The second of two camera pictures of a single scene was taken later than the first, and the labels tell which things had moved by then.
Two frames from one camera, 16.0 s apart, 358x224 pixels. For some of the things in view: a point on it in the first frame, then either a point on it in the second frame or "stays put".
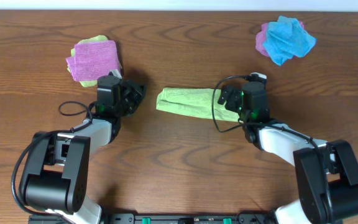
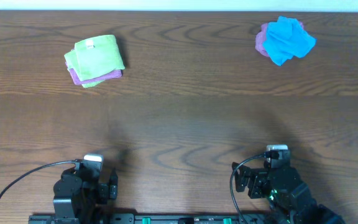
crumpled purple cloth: (261, 36) stays put
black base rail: (167, 218) stays put
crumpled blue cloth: (286, 38) stays put
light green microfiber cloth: (193, 102) → (95, 56)
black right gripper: (235, 95) → (257, 176)
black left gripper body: (119, 106) → (103, 193)
